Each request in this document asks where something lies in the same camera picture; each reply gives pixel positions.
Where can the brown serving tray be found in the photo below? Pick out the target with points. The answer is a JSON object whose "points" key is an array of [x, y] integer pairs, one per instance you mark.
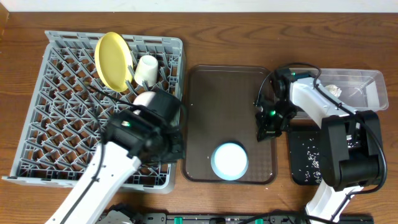
{"points": [[220, 106]]}

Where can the white paper cup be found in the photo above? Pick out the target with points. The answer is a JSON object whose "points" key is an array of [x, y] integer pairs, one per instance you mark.
{"points": [[146, 71]]}

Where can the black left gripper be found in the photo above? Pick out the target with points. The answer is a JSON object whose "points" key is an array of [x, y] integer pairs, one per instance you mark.
{"points": [[176, 153]]}

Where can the clear plastic bin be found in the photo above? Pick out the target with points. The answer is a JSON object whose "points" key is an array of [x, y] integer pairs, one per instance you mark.
{"points": [[362, 90]]}

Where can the white tissue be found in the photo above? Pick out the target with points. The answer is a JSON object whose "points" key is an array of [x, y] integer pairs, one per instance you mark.
{"points": [[334, 90]]}

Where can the black waste tray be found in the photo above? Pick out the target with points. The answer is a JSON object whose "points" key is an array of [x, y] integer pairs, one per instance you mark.
{"points": [[354, 162]]}

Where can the light blue bowl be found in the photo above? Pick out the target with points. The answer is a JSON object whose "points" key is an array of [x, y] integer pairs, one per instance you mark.
{"points": [[229, 161]]}

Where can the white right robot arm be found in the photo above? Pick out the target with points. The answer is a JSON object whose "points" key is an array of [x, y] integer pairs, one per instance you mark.
{"points": [[327, 204]]}

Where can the grey dishwasher rack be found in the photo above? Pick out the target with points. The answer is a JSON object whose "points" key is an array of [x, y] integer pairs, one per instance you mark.
{"points": [[59, 135]]}

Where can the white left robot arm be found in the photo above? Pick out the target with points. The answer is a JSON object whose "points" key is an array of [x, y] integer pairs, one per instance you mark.
{"points": [[105, 174]]}

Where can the yellow plate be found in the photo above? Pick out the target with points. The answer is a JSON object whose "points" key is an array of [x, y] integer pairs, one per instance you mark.
{"points": [[112, 60]]}

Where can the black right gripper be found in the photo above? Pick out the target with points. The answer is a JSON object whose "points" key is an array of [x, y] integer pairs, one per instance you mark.
{"points": [[265, 130]]}

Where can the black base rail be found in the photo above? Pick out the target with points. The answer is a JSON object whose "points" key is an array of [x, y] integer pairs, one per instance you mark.
{"points": [[122, 213]]}

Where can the pile of rice and nuts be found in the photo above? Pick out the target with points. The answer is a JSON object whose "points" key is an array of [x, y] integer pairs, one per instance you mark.
{"points": [[305, 159]]}

